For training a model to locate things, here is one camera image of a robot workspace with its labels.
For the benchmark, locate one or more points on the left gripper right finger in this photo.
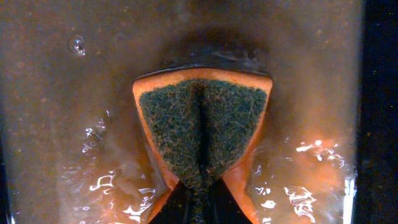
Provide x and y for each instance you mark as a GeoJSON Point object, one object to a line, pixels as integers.
{"type": "Point", "coordinates": [224, 208]}

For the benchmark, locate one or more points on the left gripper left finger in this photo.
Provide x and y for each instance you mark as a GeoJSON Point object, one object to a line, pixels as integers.
{"type": "Point", "coordinates": [176, 208]}

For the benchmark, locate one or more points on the orange green scrub sponge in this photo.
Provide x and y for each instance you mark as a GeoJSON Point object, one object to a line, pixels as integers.
{"type": "Point", "coordinates": [203, 124]}

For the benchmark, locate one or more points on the black rectangular water tray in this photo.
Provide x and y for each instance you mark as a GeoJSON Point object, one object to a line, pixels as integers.
{"type": "Point", "coordinates": [74, 149]}

